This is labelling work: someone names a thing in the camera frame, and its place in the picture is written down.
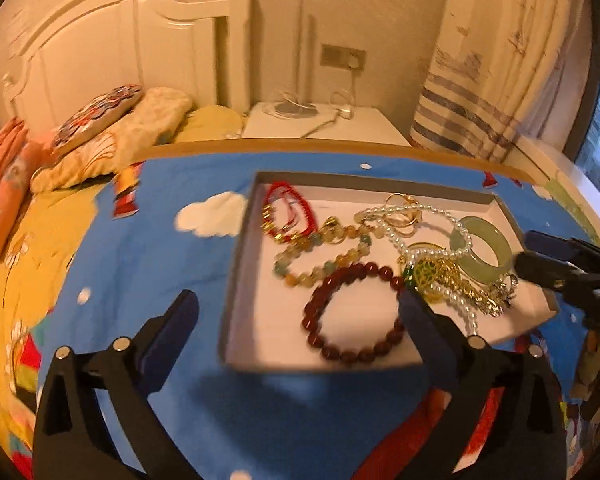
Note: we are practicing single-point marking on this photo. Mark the white nightstand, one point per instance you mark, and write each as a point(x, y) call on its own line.
point(370, 125)

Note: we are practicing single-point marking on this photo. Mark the grey cardboard tray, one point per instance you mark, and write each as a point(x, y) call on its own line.
point(260, 330)

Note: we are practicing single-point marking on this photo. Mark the green jade bangle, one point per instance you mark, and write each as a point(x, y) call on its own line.
point(502, 260)

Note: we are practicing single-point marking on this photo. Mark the white bed headboard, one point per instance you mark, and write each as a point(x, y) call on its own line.
point(105, 45)

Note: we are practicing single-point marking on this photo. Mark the striped curtain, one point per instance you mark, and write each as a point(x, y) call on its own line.
point(480, 60)

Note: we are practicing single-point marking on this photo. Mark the blue printed cloth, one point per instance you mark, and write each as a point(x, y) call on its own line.
point(180, 260)

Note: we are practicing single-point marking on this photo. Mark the yellow bedsheet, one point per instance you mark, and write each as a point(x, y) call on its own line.
point(45, 230)

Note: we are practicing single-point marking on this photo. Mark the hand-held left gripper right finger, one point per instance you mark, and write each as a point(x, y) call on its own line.
point(430, 340)

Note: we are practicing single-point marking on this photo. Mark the gold bangle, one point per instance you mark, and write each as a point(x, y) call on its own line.
point(405, 220)

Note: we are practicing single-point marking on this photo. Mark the patterned round pillow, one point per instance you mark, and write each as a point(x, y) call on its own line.
point(95, 115)

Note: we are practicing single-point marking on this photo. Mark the wall socket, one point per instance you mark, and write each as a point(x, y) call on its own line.
point(335, 55)

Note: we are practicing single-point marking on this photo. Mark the pink folded quilt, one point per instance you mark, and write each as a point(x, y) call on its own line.
point(5, 185)

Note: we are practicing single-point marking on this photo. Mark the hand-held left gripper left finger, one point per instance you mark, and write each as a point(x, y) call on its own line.
point(172, 340)

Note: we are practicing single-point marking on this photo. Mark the gold green pendant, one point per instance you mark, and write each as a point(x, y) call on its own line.
point(425, 275)

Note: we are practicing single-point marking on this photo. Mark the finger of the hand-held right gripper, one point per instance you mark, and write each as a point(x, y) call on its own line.
point(540, 269)
point(550, 242)

